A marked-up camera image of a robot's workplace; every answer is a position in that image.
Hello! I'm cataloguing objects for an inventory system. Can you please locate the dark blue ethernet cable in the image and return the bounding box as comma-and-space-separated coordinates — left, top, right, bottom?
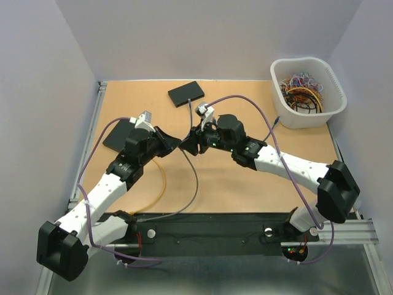
187, 98, 194, 136

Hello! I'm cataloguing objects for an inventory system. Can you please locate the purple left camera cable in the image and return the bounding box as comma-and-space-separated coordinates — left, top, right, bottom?
76, 116, 163, 269

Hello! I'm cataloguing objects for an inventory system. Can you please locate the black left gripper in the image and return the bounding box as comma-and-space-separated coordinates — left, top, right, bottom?
140, 126, 181, 166

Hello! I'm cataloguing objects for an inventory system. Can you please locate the white plastic bin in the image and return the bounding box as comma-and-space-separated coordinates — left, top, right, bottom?
270, 57, 347, 129

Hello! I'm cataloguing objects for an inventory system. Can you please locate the bundle of coloured wires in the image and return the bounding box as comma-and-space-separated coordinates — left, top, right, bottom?
279, 71, 326, 115

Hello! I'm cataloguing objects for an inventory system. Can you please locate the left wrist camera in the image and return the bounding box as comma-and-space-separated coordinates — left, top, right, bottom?
129, 111, 155, 132

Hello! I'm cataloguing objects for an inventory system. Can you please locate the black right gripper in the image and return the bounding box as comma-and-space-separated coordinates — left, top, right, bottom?
179, 119, 235, 155

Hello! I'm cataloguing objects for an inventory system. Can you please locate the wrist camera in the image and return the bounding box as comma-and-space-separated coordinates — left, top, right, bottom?
129, 111, 155, 132
195, 101, 214, 131

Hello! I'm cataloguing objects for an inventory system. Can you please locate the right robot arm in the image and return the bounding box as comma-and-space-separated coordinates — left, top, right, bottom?
180, 114, 360, 240

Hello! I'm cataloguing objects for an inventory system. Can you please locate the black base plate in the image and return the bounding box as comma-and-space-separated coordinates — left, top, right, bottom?
114, 213, 319, 258

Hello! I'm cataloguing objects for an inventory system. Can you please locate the aluminium rail frame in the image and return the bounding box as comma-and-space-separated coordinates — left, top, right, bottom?
49, 80, 392, 294

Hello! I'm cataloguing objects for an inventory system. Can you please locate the yellow ethernet cable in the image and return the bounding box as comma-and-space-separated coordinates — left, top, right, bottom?
130, 159, 167, 215

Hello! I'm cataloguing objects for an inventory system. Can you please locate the black network switch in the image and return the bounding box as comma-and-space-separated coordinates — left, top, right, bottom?
168, 81, 205, 108
103, 119, 134, 152

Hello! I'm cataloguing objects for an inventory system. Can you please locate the purple camera cable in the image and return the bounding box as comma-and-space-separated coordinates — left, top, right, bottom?
76, 116, 163, 269
207, 95, 335, 265

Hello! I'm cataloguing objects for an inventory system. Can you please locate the grey ethernet cable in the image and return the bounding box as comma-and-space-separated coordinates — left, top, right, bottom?
134, 150, 200, 223

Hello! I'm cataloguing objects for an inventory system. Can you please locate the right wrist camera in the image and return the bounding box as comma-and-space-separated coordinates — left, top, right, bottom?
195, 101, 214, 131

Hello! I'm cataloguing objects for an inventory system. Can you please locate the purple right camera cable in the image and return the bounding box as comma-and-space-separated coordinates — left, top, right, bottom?
207, 95, 335, 265

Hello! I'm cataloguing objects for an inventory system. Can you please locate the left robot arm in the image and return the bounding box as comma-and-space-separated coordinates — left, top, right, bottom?
36, 127, 181, 281

